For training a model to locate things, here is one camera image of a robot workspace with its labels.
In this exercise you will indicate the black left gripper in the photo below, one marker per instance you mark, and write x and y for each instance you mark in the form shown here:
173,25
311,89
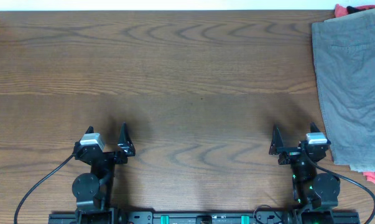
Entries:
125,145

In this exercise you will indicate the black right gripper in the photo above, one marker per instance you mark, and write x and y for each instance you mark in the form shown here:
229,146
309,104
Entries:
289,154

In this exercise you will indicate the grey shorts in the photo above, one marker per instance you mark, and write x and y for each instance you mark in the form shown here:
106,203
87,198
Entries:
352,93

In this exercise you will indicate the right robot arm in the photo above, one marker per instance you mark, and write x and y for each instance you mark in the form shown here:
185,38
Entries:
316,194

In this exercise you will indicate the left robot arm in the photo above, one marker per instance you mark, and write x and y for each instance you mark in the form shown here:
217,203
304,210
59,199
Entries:
93,190

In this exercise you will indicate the red garment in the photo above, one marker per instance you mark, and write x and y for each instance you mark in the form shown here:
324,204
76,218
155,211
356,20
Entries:
345,12

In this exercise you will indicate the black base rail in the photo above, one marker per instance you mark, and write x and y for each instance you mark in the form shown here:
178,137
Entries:
259,216

